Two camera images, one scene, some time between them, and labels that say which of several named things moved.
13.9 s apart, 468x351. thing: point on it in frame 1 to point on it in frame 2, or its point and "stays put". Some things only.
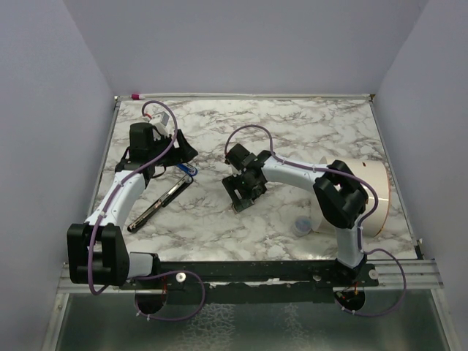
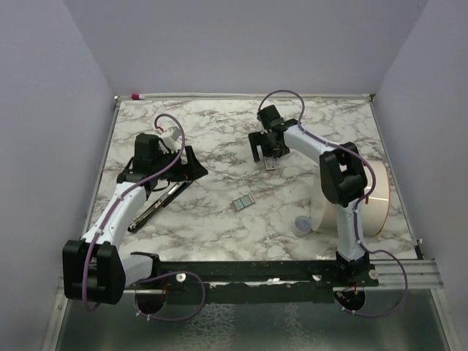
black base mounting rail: x=262 y=281 stays put
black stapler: x=176 y=190 stays put
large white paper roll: x=374 y=172 stays put
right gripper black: x=231 y=184 to x=257 y=138
